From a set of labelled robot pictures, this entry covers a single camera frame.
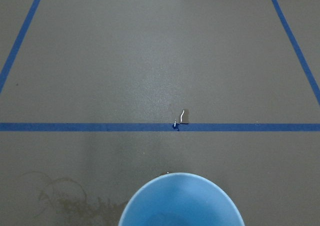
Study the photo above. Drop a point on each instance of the light blue plastic cup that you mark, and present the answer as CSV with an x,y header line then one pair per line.
x,y
180,199

